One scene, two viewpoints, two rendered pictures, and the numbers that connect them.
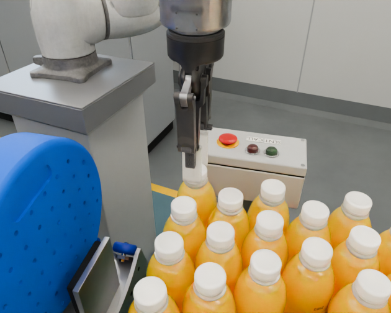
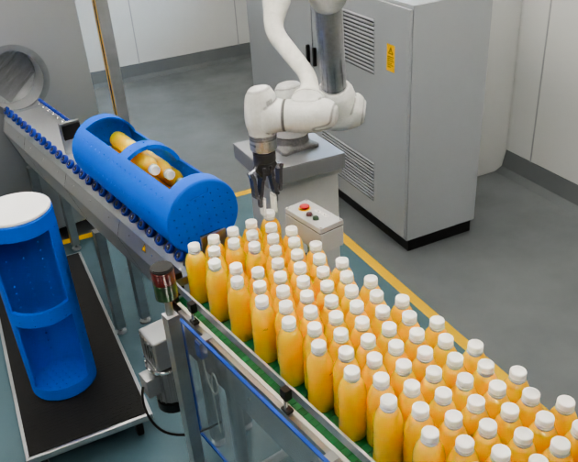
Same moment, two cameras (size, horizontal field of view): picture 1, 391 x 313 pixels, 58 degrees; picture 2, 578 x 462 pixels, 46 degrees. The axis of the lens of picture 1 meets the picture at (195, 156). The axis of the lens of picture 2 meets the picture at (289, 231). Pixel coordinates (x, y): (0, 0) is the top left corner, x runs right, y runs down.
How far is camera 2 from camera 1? 192 cm
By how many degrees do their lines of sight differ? 35
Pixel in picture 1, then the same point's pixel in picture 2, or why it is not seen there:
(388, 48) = not seen: outside the picture
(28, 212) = (194, 200)
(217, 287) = (231, 243)
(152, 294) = (213, 237)
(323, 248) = (276, 248)
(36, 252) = (193, 217)
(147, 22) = (341, 124)
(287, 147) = (327, 219)
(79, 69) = (288, 147)
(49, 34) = not seen: hidden behind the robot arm
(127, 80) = (311, 161)
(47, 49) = not seen: hidden behind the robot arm
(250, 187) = (304, 235)
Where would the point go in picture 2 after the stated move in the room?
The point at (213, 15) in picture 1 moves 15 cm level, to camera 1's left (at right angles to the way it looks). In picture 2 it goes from (260, 148) to (226, 138)
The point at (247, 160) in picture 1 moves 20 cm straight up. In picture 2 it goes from (301, 218) to (297, 164)
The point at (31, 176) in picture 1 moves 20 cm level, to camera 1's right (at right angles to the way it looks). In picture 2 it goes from (198, 188) to (241, 203)
